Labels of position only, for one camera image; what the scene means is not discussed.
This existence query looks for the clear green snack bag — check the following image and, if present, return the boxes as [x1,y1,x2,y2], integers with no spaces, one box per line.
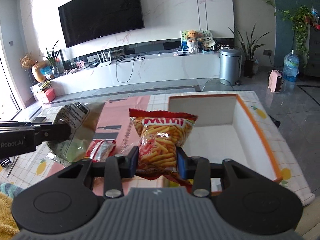
[47,102,105,166]

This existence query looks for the red Mimi fries snack bag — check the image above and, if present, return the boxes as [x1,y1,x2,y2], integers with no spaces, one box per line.
[129,108,198,191]

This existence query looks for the black book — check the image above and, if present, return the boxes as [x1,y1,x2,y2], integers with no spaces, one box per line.
[31,116,48,124]

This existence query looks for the red white snack bag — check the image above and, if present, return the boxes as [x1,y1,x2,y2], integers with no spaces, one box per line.
[85,139,116,162]

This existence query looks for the pink checked tablecloth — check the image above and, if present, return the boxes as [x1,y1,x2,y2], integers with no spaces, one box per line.
[0,90,316,208]

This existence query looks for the red storage box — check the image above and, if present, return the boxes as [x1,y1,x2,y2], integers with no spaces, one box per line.
[34,88,56,103]

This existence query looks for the orange cardboard box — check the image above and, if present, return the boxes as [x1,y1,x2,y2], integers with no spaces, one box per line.
[168,94,282,183]

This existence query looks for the green plant glass vase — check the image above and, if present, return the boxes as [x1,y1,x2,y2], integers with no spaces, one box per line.
[41,39,61,78]

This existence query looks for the orange vase dried flowers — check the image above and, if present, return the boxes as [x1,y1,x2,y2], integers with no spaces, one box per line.
[20,53,47,82]

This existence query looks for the white TV cabinet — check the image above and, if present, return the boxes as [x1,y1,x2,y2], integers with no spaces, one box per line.
[51,38,222,97]

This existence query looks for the white wifi router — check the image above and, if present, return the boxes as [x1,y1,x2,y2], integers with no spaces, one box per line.
[97,50,112,67]

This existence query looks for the silver trash can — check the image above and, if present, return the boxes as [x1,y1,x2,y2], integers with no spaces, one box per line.
[219,48,242,86]

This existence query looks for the pink small heater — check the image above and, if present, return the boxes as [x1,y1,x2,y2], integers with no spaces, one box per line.
[268,70,283,93]

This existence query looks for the teddy bear in white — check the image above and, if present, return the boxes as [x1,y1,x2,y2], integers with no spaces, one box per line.
[187,30,199,54]

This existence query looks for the potted long leaf plant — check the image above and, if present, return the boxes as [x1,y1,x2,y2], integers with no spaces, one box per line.
[228,24,271,78]

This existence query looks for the blue water jug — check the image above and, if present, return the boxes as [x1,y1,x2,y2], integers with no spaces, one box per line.
[283,50,300,82]

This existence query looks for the hanging green vine plant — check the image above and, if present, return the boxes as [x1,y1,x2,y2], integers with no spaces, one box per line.
[262,0,319,66]

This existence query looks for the black power cable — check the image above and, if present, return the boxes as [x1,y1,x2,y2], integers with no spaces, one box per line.
[115,55,146,83]

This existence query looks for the black wall television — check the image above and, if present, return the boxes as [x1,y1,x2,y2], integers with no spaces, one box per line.
[59,0,144,48]

